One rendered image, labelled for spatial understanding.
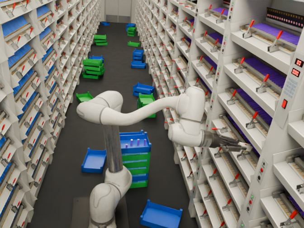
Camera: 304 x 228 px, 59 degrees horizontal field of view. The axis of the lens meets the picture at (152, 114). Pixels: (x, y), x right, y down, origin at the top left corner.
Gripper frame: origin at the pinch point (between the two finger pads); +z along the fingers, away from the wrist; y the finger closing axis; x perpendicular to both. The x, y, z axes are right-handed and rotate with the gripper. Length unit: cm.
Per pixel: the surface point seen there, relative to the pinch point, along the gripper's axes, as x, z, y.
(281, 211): -6.2, 3.3, 36.3
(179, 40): 13, -2, -182
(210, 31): 38, 2, -112
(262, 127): 13.8, 1.7, 2.7
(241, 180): -21.4, 8.3, 0.4
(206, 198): -62, 11, -26
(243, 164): -7.6, 0.7, 4.9
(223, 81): 18.8, -4.5, -42.5
